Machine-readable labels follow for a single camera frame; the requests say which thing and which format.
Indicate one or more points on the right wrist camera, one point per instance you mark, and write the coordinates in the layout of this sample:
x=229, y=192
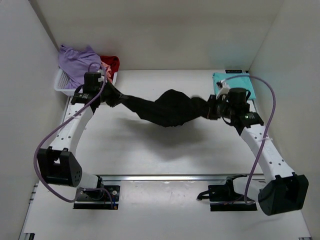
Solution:
x=235, y=96

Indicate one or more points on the black label plate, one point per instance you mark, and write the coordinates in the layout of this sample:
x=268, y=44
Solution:
x=233, y=71

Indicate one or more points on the black t shirt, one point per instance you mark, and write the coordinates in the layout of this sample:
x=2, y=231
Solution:
x=173, y=108

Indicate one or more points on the white plastic basket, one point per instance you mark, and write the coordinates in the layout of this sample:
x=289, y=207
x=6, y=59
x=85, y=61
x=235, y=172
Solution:
x=62, y=80

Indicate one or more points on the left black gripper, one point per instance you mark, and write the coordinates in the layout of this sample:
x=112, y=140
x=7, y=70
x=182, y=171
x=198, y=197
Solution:
x=113, y=101

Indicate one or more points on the red t shirt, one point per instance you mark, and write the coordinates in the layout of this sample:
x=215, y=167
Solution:
x=112, y=61

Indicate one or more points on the folded teal t shirt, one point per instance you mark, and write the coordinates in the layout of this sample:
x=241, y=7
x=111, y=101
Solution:
x=237, y=82

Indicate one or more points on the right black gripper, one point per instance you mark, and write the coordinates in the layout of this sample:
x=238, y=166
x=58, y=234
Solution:
x=212, y=101

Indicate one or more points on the pink t shirt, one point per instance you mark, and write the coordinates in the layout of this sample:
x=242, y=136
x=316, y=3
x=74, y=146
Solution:
x=108, y=71

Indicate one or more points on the purple t shirt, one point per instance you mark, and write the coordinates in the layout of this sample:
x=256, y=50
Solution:
x=75, y=64

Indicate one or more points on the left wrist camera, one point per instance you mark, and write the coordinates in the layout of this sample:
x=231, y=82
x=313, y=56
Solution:
x=92, y=82

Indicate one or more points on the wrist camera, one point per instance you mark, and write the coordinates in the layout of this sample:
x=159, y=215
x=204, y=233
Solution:
x=235, y=96
x=92, y=82

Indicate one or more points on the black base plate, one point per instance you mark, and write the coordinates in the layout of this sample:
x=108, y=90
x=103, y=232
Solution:
x=99, y=200
x=222, y=198

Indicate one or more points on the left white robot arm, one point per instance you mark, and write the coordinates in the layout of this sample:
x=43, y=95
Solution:
x=79, y=112

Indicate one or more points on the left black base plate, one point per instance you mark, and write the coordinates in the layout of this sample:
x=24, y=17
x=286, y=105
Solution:
x=99, y=200

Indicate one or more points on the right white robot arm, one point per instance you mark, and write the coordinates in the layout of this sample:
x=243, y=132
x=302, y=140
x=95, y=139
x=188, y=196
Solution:
x=284, y=190

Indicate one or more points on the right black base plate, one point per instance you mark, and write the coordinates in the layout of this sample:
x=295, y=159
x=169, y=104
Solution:
x=222, y=198

